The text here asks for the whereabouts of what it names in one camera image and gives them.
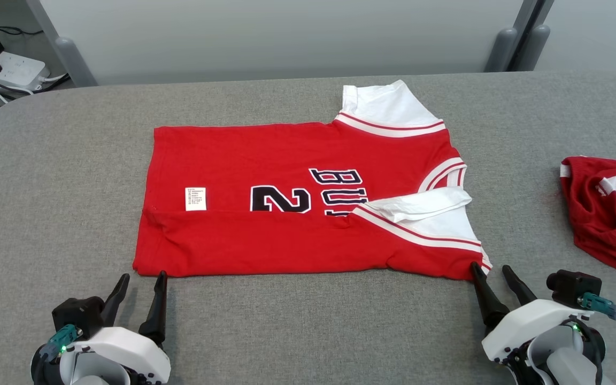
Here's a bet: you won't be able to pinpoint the grey partition post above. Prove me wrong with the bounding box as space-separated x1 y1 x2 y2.
515 0 555 72
483 0 537 73
25 0 98 88

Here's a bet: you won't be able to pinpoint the camera cable, teal connector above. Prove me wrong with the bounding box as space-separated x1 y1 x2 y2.
579 292 616 326
40 324 84 365

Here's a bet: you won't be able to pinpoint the left camera cable, teal connector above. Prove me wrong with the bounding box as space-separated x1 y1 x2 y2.
40 324 84 365

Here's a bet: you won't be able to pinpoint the narrow white partition panel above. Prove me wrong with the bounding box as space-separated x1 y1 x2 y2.
533 0 616 75

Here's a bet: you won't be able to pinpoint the red jersey with white sleeves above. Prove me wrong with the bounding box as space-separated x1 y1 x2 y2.
132 79 493 282

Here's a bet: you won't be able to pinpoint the red shorts with white hem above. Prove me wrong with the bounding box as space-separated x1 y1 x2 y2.
559 156 616 282

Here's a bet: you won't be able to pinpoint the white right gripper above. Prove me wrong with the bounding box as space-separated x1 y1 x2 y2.
470 261 607 385

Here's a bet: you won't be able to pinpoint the right camera cable, teal connector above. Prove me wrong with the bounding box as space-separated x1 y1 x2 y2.
579 292 616 326

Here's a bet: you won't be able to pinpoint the wide white partition panel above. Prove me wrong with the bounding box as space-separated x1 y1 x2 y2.
38 0 522 86

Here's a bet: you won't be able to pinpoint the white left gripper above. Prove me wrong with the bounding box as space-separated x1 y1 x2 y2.
30 270 172 385

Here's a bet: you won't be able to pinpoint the white power strip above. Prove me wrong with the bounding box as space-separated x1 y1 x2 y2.
0 48 51 90

